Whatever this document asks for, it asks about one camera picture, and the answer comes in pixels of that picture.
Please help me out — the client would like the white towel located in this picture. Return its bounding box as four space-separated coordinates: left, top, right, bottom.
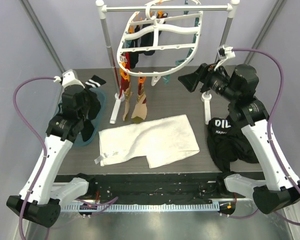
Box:
94 114 200 169

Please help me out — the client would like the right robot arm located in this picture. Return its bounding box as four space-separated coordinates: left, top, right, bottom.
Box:
178 63 300 214

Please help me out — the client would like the red santa sock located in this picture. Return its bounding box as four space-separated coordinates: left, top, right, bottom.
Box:
119 52 131 101

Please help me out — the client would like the white metal drying rack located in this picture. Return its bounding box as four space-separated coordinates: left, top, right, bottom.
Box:
95 0 240 125

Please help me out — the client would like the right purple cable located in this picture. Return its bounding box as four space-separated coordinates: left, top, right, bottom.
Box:
229 47 300 227

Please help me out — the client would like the black printed t-shirt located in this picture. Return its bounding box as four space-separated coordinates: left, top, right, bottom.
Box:
206 117 259 173

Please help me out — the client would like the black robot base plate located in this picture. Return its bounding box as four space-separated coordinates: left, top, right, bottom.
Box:
54 172 246 205

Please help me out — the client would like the purple cable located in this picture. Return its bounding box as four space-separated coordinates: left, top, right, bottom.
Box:
12 76 119 240
229 47 300 227

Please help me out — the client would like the beige striped sock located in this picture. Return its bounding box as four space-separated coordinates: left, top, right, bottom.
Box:
122 80 133 121
131 76 148 124

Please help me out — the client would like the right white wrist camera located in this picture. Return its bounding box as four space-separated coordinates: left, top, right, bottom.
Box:
214 45 236 71

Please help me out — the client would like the dark navy sock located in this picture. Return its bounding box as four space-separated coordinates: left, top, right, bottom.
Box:
128 25 140 69
140 31 155 56

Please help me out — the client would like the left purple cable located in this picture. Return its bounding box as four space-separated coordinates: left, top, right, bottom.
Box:
12 76 119 240

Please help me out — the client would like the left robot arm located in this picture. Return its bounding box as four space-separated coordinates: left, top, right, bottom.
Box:
6 84 101 228

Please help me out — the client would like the black white-striped sock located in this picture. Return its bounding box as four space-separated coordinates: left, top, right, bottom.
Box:
81 75 106 142

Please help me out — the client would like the white round clip hanger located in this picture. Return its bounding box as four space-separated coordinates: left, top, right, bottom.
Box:
116 0 204 86

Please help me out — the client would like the teal plastic basin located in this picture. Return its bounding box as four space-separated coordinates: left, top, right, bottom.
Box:
46 85 107 147

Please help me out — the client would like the white slotted cable duct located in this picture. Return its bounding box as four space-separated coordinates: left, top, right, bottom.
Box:
61 202 220 213

